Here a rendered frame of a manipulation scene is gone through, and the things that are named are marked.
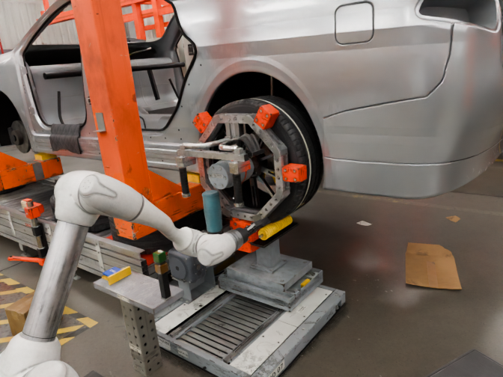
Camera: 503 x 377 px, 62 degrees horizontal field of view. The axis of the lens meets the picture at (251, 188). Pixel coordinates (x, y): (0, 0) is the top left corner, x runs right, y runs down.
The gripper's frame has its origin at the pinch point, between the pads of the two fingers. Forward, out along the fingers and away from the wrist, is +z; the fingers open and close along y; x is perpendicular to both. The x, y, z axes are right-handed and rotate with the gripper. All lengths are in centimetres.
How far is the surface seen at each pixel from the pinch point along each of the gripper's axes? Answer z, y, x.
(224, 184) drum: -5.3, 0.9, 25.0
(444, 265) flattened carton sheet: 114, -5, -83
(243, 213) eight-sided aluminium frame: 9.3, -15.2, 12.6
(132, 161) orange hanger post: -21, -24, 66
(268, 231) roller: 12.1, -12.3, -2.7
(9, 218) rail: -20, -191, 149
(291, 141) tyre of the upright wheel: 17.5, 29.8, 20.1
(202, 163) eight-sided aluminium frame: 9, -16, 48
